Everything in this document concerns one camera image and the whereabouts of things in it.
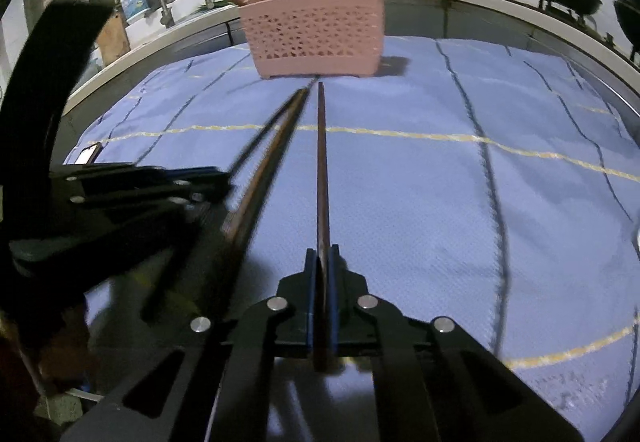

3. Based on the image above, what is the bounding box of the dark wooden chopstick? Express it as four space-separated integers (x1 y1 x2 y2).
225 87 308 175
200 90 311 318
314 81 335 370

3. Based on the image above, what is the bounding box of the pink plastic utensil basket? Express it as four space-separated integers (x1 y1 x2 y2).
238 0 385 79

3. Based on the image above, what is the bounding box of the blue checked tablecloth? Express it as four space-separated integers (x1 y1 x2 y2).
65 35 640 442

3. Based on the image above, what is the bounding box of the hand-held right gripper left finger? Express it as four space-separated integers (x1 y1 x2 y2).
60 247 321 442

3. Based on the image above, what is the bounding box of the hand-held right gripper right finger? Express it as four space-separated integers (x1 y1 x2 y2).
327 255 586 442

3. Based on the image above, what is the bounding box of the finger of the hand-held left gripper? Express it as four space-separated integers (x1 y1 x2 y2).
50 163 233 195
70 192 213 223

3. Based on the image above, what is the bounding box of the kitchen counter with cabinets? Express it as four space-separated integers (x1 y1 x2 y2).
0 0 640 123

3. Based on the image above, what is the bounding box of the upright wooden cutting board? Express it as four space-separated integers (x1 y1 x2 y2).
95 12 131 59

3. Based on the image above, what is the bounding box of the black wok with lid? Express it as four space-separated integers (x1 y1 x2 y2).
614 0 640 49

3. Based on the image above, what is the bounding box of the blue label detergent jug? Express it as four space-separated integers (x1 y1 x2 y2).
120 0 151 26

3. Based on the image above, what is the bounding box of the tall square steel faucet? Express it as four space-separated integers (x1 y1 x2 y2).
114 0 176 29

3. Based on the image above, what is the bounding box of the black smartphone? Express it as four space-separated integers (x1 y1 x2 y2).
75 142 104 166

